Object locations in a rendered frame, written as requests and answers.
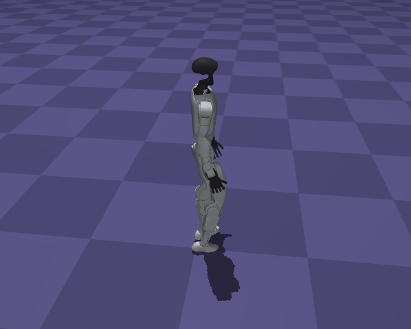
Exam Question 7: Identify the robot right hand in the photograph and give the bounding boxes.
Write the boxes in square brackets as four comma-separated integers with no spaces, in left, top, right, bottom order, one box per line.
[205,168,227,194]

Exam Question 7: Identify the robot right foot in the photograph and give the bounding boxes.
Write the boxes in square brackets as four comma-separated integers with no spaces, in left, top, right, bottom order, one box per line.
[192,241,219,253]

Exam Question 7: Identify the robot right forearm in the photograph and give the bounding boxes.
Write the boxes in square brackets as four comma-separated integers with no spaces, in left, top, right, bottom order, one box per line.
[199,140,216,178]

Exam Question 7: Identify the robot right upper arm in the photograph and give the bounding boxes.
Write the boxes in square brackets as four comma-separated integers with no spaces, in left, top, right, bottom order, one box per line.
[197,100,213,146]

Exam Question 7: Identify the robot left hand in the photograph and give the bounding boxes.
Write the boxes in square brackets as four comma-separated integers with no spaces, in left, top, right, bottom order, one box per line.
[211,137,224,159]

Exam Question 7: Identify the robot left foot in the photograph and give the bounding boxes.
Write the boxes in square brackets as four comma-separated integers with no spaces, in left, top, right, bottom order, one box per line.
[194,226,219,240]

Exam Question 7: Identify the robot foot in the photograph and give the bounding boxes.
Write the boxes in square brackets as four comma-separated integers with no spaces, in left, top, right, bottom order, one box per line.
[192,241,219,253]
[194,226,219,240]

